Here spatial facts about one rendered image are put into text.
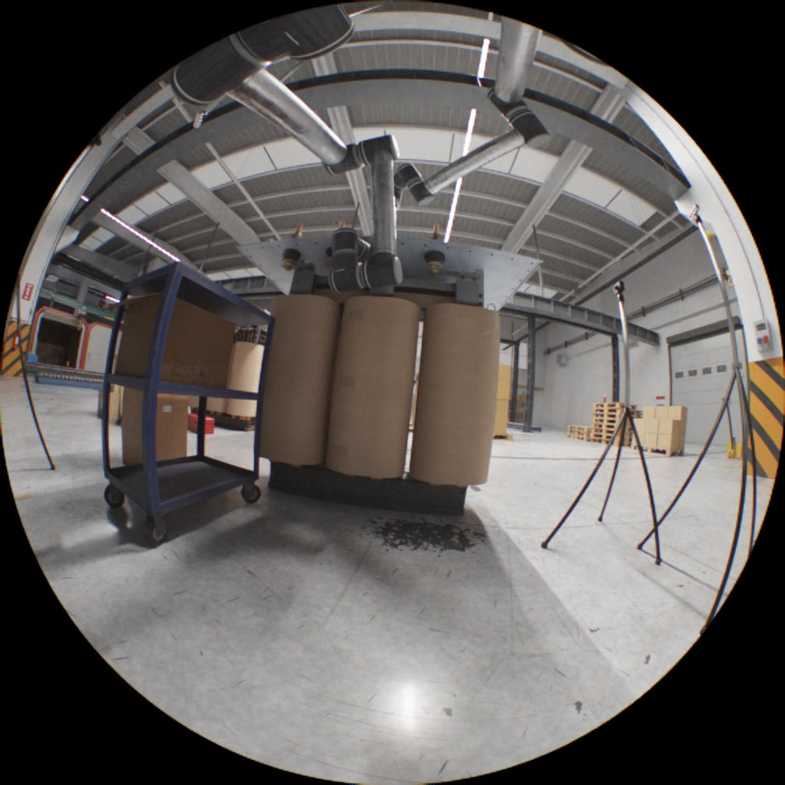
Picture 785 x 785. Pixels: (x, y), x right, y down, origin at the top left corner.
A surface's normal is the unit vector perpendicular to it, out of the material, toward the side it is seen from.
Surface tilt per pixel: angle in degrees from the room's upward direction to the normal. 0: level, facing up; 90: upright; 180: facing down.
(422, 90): 180
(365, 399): 90
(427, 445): 90
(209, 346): 90
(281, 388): 90
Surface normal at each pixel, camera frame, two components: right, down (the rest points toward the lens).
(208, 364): 0.98, 0.09
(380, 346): -0.05, -0.06
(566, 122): -0.11, 0.99
